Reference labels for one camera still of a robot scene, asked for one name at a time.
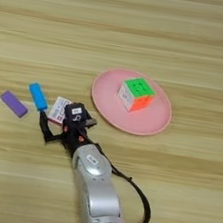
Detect pink white eraser box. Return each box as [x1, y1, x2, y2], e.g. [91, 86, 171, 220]
[46, 94, 73, 127]

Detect black looping arm cable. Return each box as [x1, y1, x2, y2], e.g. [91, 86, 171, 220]
[101, 163, 159, 223]

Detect purple rectangular block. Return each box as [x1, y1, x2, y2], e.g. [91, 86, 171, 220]
[0, 89, 31, 120]

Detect multicolour puzzle cube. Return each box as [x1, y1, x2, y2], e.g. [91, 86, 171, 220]
[115, 74, 159, 117]

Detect pink round plate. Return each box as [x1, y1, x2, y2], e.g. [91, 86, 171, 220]
[85, 64, 178, 140]

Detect blue rectangular block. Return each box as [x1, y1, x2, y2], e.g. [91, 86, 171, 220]
[25, 81, 52, 113]

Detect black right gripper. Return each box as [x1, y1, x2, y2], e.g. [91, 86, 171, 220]
[34, 108, 99, 159]

